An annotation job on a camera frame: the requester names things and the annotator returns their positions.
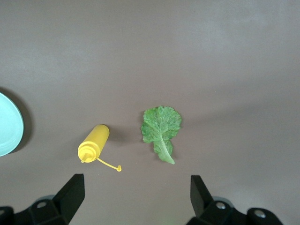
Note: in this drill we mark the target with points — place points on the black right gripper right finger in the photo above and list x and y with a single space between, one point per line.
204 206

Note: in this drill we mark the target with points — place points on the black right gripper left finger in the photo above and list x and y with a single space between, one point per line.
68 201

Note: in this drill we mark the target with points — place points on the green lettuce leaf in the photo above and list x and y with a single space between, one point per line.
161 126

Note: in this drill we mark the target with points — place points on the mint green plate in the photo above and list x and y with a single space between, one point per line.
9 126

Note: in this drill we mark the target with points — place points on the yellow squeeze bottle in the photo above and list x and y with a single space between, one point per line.
95 140

